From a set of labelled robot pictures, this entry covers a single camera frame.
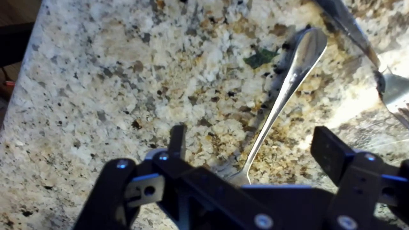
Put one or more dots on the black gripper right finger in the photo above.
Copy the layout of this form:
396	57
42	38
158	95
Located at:
364	179

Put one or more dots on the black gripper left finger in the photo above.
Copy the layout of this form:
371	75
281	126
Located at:
194	199

